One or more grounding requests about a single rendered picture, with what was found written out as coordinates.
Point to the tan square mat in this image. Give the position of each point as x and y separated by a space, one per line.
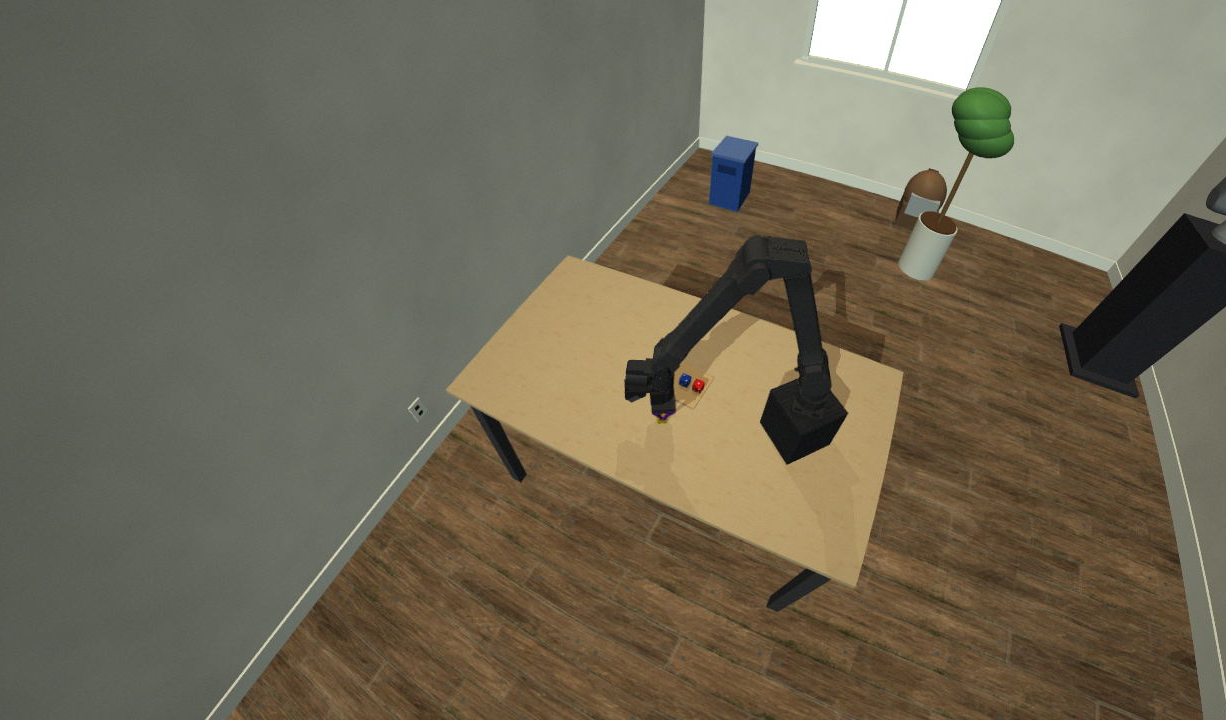
687 396

